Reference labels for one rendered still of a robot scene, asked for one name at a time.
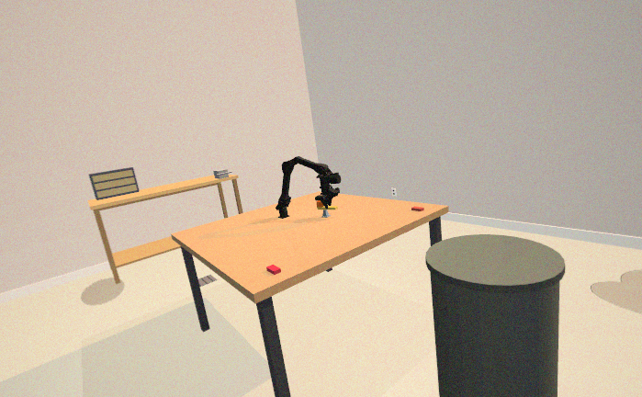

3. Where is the yellow bar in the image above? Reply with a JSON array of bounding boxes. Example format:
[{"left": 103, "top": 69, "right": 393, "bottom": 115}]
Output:
[{"left": 316, "top": 201, "right": 338, "bottom": 210}]

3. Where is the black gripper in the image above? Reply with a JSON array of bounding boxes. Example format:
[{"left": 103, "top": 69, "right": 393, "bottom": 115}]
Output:
[{"left": 315, "top": 184, "right": 333, "bottom": 209}]

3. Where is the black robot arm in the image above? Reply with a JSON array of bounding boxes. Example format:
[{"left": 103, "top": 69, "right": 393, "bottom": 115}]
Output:
[{"left": 276, "top": 156, "right": 341, "bottom": 219}]

